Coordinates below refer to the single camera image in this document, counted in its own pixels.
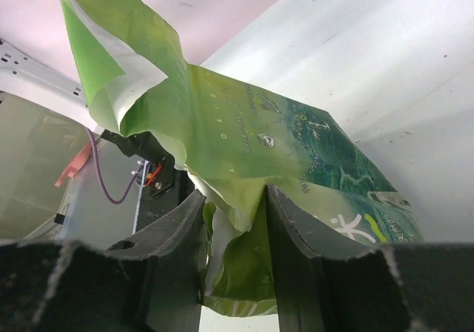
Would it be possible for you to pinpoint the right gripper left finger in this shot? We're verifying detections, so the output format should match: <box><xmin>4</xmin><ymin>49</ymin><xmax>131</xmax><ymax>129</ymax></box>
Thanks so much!
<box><xmin>1</xmin><ymin>192</ymin><xmax>205</xmax><ymax>331</ymax></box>

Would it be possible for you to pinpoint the aluminium extrusion rail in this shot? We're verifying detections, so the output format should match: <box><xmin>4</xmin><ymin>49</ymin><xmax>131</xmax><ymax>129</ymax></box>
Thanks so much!
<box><xmin>1</xmin><ymin>40</ymin><xmax>87</xmax><ymax>112</ymax></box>

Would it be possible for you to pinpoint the pink paper piece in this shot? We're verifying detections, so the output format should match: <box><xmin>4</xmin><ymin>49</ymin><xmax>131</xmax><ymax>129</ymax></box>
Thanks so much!
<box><xmin>55</xmin><ymin>143</ymin><xmax>92</xmax><ymax>187</ymax></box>

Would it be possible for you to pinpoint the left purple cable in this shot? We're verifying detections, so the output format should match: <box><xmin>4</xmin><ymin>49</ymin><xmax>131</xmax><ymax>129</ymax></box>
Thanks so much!
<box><xmin>84</xmin><ymin>126</ymin><xmax>144</xmax><ymax>204</ymax></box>

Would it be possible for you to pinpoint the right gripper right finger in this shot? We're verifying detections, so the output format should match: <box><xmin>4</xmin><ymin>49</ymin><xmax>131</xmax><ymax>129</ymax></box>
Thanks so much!
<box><xmin>266</xmin><ymin>185</ymin><xmax>473</xmax><ymax>331</ymax></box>

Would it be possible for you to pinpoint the green litter bag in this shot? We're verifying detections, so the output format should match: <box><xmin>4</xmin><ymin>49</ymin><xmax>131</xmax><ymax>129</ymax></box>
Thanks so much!
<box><xmin>60</xmin><ymin>0</ymin><xmax>422</xmax><ymax>317</ymax></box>

